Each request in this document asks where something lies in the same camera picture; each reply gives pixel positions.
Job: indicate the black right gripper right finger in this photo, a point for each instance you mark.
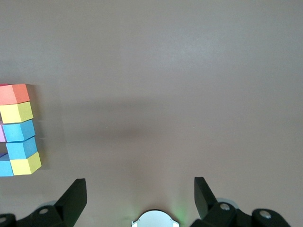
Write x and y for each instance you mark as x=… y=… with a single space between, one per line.
x=208 y=205

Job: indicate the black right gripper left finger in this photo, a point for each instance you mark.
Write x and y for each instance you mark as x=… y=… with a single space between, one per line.
x=68 y=205

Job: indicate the yellow foam cube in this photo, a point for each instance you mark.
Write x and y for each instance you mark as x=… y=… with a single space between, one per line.
x=16 y=112
x=26 y=165

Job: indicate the blue foam cube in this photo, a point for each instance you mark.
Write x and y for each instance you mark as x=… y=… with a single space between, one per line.
x=19 y=131
x=22 y=149
x=6 y=168

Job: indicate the purple foam cube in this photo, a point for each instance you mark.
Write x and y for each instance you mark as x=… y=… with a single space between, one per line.
x=2 y=156

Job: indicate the pink foam cube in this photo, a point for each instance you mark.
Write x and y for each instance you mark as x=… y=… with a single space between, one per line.
x=2 y=133

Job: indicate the orange foam cube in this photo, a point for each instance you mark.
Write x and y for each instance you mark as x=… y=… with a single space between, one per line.
x=14 y=94

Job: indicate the red foam cube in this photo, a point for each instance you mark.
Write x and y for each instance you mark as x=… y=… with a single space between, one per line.
x=3 y=84

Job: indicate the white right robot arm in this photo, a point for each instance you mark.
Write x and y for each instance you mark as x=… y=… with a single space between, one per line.
x=155 y=220

